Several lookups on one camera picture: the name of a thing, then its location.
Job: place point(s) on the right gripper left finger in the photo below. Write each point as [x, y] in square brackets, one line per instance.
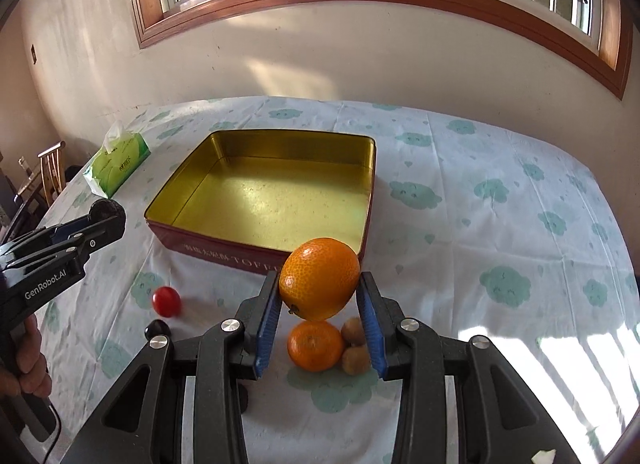
[139, 420]

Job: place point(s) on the wooden chair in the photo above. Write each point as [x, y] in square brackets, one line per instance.
[44, 182]

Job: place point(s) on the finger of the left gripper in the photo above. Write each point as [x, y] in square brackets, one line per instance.
[107, 225]
[43, 238]

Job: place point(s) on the wooden window frame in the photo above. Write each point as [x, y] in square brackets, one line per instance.
[609, 64]

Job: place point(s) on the brown longan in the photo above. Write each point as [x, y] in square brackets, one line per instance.
[356, 360]
[352, 332]

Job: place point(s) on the orange tangerine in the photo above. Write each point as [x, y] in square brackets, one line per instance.
[319, 278]
[315, 346]

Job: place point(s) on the dark round plum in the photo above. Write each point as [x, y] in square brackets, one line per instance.
[155, 328]

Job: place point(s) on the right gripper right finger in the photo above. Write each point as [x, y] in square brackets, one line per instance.
[499, 419]

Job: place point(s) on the red gold toffee tin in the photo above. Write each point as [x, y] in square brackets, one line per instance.
[247, 198]

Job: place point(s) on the green tissue pack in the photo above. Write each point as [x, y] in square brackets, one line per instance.
[121, 152]

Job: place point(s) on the red cherry tomato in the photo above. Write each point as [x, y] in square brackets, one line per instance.
[166, 301]

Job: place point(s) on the person's left hand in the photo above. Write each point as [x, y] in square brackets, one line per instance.
[33, 377]

